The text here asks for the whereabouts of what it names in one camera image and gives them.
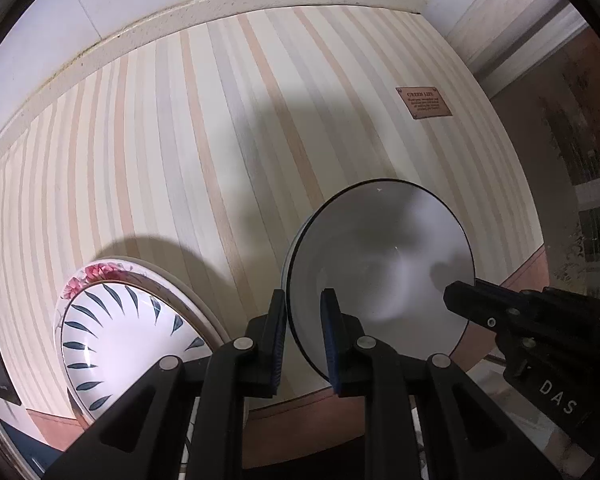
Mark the blue leaf striped plate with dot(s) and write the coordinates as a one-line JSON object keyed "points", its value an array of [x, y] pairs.
{"points": [[125, 340]]}

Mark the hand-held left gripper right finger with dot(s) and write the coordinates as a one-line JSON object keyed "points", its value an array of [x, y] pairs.
{"points": [[330, 350]]}

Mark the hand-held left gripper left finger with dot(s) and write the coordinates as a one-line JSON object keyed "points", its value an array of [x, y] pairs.
{"points": [[279, 350]]}

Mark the pink floral white plate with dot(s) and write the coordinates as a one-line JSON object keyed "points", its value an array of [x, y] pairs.
{"points": [[92, 272]]}

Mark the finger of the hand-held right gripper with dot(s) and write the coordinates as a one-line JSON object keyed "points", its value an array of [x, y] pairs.
{"points": [[510, 291], [472, 305]]}

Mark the dark rimmed white bowl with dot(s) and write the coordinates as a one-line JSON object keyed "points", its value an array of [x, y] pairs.
{"points": [[380, 260]]}

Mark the blue-grey base cabinet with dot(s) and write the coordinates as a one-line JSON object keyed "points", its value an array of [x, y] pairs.
{"points": [[25, 440]]}

